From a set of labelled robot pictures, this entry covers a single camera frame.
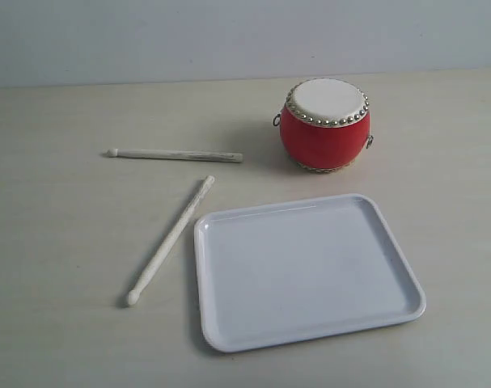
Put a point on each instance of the white drumstick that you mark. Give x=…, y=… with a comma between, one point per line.
x=167, y=244
x=203, y=156

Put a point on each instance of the white plastic tray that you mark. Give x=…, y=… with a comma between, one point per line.
x=301, y=270

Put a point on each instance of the small red drum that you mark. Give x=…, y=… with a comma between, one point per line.
x=324, y=124

